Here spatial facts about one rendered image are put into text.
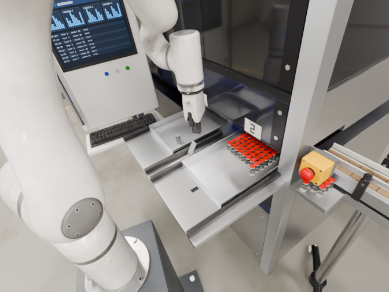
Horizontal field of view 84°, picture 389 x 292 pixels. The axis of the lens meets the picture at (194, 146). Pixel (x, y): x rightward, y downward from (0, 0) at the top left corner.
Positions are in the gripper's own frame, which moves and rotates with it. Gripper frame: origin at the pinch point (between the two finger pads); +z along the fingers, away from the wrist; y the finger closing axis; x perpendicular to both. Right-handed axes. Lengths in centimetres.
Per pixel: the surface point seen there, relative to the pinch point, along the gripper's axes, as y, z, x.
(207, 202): -17.8, 18.8, -6.7
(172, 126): 25.0, 18.6, 22.2
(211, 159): 3.2, 18.5, -3.7
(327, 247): 21, 106, -72
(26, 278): -43, 108, 124
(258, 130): 6.0, 3.8, -21.6
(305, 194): -8.7, 18.6, -38.9
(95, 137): 16, 24, 68
